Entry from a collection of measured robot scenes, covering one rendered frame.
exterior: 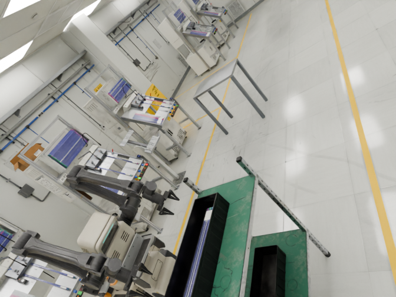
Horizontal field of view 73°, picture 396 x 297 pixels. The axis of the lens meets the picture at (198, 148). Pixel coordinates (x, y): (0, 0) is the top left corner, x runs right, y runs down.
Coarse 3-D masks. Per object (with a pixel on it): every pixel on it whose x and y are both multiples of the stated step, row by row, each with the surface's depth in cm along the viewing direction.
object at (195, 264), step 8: (208, 208) 152; (208, 216) 147; (208, 224) 142; (200, 240) 138; (200, 248) 134; (192, 264) 130; (192, 272) 127; (192, 280) 123; (192, 288) 120; (184, 296) 120
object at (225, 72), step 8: (232, 64) 366; (240, 64) 373; (216, 72) 390; (224, 72) 366; (232, 72) 346; (208, 80) 393; (216, 80) 366; (224, 80) 350; (232, 80) 347; (200, 88) 391; (208, 88) 366; (240, 88) 352; (256, 88) 393; (248, 96) 358; (264, 96) 398; (200, 104) 389; (208, 112) 396; (216, 120) 405; (224, 128) 413
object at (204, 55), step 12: (180, 12) 702; (168, 24) 676; (180, 24) 680; (192, 24) 709; (168, 36) 698; (180, 36) 698; (192, 36) 681; (204, 36) 674; (192, 48) 700; (204, 48) 701; (216, 48) 684; (192, 60) 728; (204, 60) 719; (216, 60) 729
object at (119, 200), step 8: (72, 168) 155; (80, 168) 156; (72, 176) 151; (72, 184) 158; (80, 184) 157; (88, 184) 159; (96, 184) 161; (96, 192) 159; (104, 192) 160; (112, 192) 162; (112, 200) 161; (120, 200) 161; (120, 208) 160; (128, 208) 159
